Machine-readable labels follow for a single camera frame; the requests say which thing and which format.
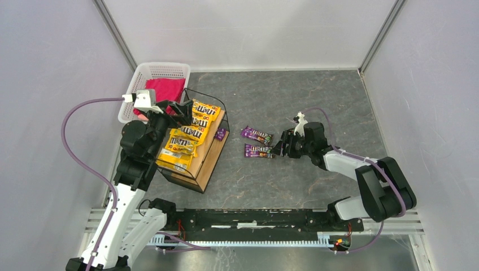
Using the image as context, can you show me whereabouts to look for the yellow candy bag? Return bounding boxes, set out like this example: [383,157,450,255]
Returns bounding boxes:
[170,126,208,145]
[192,99,221,121]
[164,135,198,157]
[191,112,216,129]
[156,148,193,173]

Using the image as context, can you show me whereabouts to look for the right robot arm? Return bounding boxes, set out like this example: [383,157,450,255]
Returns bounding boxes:
[272,122,417,222]

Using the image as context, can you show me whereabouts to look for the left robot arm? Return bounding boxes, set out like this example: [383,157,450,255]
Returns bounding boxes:
[61,100,194,270]

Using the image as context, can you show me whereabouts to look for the yellow candy bag on shelf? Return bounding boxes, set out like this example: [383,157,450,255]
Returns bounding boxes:
[192,99,221,121]

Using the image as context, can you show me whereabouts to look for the small purple candy bag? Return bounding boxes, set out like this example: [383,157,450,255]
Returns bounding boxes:
[214,128,227,141]

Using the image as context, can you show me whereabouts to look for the pink cloth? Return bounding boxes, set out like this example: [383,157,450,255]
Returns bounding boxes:
[144,78,186,103]

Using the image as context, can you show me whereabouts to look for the white plastic basket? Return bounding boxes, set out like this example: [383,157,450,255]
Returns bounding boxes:
[126,62,190,101]

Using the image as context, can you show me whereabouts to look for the left corner aluminium profile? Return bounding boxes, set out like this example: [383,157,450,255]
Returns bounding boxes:
[93,0,138,71]

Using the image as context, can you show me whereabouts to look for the corner aluminium profile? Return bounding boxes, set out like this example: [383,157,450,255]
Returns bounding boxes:
[358,0,407,77]
[93,0,138,71]

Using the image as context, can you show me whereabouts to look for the right corner aluminium profile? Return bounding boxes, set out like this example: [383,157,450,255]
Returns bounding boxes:
[358,0,407,77]

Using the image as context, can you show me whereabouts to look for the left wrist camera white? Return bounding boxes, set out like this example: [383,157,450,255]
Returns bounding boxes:
[121,89,164,113]

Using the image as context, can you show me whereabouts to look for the wooden wire shelf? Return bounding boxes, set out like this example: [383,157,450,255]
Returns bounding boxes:
[157,88,230,194]

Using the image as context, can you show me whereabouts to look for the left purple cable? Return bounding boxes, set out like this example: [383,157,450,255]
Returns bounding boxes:
[60,97,124,271]

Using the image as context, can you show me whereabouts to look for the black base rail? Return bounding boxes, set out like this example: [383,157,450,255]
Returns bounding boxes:
[162,209,364,242]

